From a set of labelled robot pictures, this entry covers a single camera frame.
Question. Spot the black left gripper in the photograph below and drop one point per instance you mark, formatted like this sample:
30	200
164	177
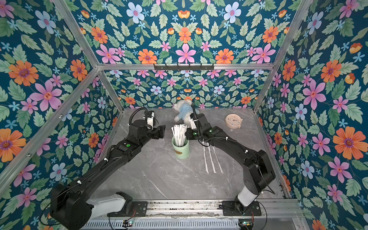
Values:
157	136

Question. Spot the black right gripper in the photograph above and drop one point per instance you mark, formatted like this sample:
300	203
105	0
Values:
190	135

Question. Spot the green metal straw cup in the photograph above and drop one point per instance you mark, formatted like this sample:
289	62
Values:
181	152

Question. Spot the white straw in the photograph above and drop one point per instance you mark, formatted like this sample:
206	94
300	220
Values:
211	159
217	159
205	157

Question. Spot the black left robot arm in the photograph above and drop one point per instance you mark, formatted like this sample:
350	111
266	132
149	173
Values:
72	205

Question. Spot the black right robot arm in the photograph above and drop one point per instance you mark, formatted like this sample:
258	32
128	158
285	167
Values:
258	171

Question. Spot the bundle of wrapped straws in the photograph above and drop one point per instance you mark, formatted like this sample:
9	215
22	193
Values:
179	134

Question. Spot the white teddy bear blue shirt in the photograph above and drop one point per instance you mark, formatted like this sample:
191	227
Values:
184	109

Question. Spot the beige round alarm clock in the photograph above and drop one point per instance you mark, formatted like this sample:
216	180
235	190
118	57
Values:
233	121

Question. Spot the black wall hook rail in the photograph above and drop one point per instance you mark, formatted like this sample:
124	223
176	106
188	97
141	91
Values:
183	67

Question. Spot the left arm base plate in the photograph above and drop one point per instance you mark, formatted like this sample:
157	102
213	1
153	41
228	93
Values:
132	209

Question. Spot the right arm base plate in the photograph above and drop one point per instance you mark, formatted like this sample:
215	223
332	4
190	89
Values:
235	208

